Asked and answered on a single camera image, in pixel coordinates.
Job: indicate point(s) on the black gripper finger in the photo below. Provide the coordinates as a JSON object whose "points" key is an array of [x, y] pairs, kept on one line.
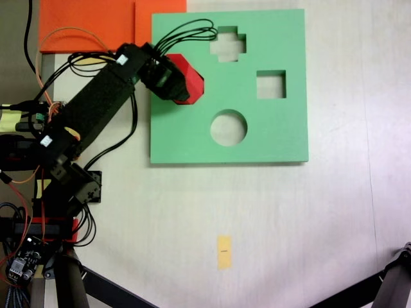
{"points": [[181, 85]]}

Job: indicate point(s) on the red octagonal pillar block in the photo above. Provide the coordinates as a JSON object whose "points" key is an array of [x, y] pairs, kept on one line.
{"points": [[192, 80]]}

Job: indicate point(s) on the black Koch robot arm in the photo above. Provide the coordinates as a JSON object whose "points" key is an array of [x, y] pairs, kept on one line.
{"points": [[93, 102]]}

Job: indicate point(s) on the wide yellow tape strip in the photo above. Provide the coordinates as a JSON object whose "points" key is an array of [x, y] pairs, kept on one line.
{"points": [[91, 61]]}

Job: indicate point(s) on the large orange foam slab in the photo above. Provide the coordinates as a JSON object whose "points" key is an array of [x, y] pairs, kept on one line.
{"points": [[83, 22]]}

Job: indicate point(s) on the green shape sorter board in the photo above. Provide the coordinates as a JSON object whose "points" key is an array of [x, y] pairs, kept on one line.
{"points": [[276, 134]]}

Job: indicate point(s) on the pale yellow tape strip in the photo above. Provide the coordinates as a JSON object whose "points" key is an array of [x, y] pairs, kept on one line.
{"points": [[6, 119]]}

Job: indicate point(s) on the small yellow tape piece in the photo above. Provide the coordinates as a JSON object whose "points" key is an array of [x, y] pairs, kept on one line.
{"points": [[45, 187]]}

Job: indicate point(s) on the black tripod leg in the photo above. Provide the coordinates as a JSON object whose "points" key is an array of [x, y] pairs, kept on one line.
{"points": [[69, 282], [395, 279]]}

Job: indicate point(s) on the small black circuit board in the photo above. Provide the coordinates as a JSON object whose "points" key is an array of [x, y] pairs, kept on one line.
{"points": [[22, 260]]}

